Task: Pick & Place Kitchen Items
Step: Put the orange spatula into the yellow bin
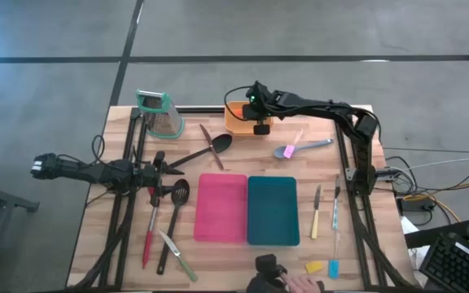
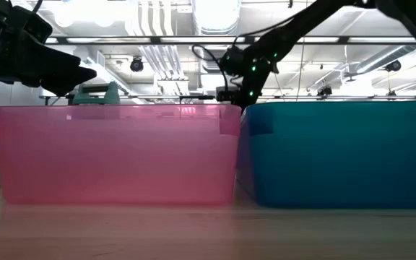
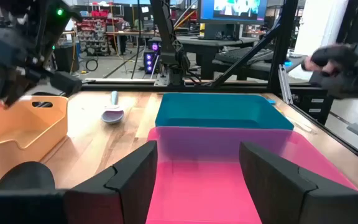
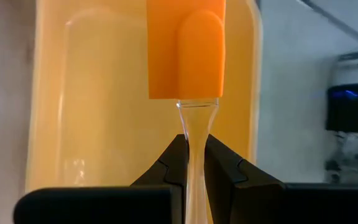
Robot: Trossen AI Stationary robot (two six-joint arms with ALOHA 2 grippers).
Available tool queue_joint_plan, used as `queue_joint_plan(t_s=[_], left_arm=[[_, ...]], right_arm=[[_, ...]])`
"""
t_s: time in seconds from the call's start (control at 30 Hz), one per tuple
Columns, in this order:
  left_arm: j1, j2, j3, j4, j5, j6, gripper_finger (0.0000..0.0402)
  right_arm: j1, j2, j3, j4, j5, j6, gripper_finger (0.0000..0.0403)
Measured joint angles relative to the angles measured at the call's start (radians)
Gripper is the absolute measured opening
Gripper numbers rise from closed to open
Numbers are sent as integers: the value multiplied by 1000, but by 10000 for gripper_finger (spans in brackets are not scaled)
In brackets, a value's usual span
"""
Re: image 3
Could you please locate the teal plastic tray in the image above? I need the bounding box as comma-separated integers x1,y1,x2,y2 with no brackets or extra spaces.
155,92,295,131

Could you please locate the black computer keyboard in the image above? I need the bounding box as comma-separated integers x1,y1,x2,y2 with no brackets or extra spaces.
214,46,275,65

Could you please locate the dark office desk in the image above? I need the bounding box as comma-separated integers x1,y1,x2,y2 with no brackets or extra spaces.
211,57,307,81

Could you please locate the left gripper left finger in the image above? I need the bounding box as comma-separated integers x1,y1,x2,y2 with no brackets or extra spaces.
63,140,158,224

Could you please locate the black aluminium table frame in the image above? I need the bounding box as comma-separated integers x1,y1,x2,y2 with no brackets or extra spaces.
81,0,358,170

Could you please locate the shelf with red bins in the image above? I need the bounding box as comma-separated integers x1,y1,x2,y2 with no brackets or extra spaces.
76,9,121,57

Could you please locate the grey office desk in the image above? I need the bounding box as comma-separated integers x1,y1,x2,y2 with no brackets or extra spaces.
175,35,260,80

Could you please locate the computer tower with purple fans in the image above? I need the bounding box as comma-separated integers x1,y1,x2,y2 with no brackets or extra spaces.
143,37,163,75

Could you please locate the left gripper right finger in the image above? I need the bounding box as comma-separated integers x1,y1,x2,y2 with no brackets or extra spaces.
239,141,334,224

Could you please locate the pink translucent plastic tray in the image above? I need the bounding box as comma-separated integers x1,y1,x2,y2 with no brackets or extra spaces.
145,126,358,224

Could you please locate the orange plastic bin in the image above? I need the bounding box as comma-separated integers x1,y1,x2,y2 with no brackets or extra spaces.
0,95,70,187

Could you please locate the person's hand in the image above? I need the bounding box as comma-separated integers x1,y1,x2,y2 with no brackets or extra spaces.
301,45,358,78

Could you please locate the black control box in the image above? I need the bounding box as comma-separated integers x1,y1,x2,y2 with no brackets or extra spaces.
290,88,334,125

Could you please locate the grey-blue silicone spoon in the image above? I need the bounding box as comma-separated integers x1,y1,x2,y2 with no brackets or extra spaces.
101,90,126,125

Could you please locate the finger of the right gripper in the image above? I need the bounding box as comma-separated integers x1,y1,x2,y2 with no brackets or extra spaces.
0,77,27,108
50,72,83,96

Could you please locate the black waste bin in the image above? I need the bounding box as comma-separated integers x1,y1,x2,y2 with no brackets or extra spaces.
53,43,80,73

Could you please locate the black computer monitor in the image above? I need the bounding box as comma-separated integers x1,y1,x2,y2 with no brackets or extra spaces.
197,0,269,40

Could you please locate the black solid spoon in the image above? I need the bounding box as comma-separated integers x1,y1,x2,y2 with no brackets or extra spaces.
0,161,56,191

